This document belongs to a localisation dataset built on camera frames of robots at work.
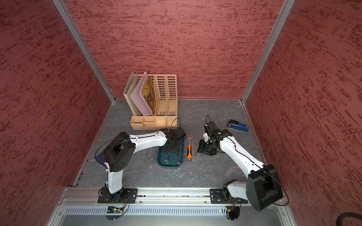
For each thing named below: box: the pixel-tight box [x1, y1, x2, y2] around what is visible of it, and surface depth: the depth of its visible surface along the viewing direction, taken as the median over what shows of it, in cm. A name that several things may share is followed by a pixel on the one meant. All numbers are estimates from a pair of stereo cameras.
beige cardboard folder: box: [123, 71, 143, 117], surface depth 90 cm
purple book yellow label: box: [95, 151, 108, 170], surface depth 87 cm
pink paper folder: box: [129, 71, 154, 117], surface depth 92 cm
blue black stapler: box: [226, 119, 250, 132], surface depth 103 cm
